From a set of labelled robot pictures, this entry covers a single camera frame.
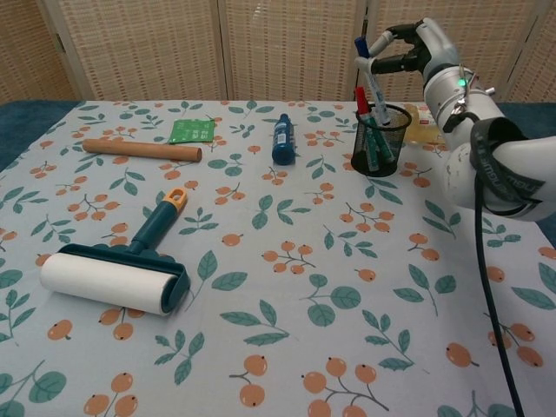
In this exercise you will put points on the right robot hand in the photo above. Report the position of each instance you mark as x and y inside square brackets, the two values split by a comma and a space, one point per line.
[436, 41]

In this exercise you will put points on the blue capped marker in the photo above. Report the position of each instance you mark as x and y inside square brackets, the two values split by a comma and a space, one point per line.
[375, 89]

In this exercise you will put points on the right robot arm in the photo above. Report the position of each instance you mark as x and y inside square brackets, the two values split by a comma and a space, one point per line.
[478, 108]

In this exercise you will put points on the black mesh pen holder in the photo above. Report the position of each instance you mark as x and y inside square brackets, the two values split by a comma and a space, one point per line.
[401, 130]

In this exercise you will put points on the red cap marker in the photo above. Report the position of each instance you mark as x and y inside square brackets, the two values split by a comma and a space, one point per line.
[360, 100]

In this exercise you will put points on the green tube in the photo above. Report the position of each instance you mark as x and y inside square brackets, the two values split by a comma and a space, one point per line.
[385, 147]

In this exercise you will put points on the clear yellowish snack bag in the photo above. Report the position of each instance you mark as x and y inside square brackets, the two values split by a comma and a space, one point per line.
[423, 126]

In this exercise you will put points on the blue spray bottle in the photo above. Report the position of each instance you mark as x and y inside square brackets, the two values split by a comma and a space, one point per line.
[283, 145]

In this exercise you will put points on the green foil packet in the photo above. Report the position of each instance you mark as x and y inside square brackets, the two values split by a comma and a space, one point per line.
[191, 130]

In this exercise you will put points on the bamboo folding screen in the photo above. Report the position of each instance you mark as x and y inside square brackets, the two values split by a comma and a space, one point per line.
[174, 48]

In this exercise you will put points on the floral tablecloth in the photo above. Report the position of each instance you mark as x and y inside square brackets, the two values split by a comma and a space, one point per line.
[278, 260]

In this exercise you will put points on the wooden rolling pin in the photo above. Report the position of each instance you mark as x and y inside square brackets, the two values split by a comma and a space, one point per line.
[139, 150]

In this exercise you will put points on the teal lint roller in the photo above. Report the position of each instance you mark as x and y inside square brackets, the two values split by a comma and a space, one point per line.
[108, 278]

